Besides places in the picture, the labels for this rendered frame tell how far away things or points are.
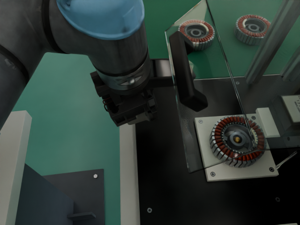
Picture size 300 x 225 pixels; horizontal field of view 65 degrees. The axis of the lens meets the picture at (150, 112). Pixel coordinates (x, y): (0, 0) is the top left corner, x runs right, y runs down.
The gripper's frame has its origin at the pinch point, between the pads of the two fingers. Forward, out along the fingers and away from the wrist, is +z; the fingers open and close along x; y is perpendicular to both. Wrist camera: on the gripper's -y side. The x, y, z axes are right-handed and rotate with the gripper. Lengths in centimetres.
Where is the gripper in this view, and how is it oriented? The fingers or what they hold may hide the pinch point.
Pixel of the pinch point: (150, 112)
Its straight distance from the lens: 53.1
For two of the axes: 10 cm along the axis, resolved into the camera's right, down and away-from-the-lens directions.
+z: 0.8, 3.5, 9.3
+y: -9.2, 3.8, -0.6
